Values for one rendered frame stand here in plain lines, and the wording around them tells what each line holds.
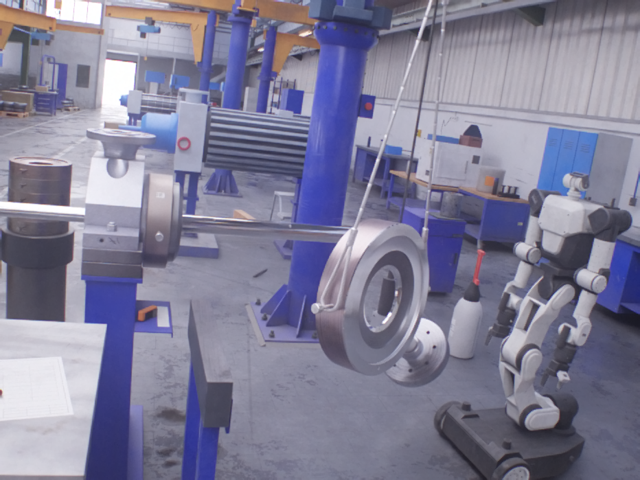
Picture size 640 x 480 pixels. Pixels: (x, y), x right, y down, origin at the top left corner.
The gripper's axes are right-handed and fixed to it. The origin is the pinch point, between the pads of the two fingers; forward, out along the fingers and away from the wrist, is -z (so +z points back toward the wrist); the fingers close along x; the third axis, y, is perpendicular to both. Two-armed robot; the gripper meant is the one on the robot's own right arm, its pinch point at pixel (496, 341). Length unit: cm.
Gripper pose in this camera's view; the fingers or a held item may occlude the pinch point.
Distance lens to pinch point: 313.4
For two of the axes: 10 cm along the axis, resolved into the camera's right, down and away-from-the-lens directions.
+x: -8.9, -2.5, -3.8
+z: 3.2, -9.4, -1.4
